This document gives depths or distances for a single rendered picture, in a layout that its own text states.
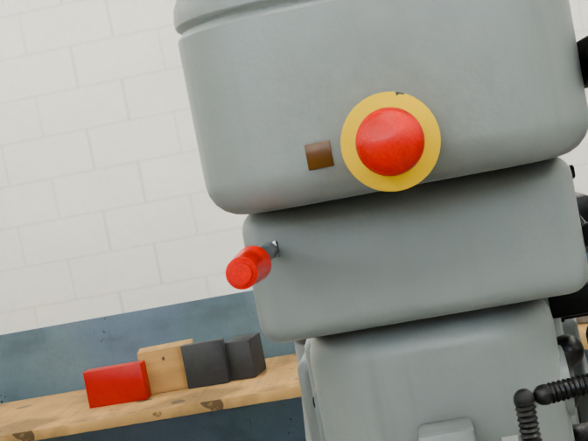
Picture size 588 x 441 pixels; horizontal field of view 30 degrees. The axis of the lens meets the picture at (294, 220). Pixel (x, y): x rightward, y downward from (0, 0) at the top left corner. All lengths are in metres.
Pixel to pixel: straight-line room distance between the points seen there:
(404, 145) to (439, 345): 0.23
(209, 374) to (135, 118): 1.30
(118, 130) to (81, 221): 0.47
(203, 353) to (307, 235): 3.97
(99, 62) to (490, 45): 4.68
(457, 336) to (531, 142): 0.19
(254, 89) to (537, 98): 0.17
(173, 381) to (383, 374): 4.01
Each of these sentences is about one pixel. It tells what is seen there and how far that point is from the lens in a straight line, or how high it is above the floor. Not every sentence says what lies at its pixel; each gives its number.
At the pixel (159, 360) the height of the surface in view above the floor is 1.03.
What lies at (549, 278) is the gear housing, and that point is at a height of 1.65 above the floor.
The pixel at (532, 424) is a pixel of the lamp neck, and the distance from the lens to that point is 0.73.
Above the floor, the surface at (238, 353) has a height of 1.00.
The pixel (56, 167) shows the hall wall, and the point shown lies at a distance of 5.36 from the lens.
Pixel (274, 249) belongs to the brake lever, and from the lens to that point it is 0.76.
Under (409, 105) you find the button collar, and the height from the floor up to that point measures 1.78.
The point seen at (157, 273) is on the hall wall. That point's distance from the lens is 5.27.
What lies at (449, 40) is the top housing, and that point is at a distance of 0.68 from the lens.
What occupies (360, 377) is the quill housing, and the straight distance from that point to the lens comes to 0.83.
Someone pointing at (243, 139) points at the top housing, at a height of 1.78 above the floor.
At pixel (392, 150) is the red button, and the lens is 0.63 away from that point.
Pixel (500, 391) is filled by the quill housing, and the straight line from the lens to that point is 0.83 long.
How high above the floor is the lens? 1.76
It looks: 3 degrees down
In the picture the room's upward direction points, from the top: 11 degrees counter-clockwise
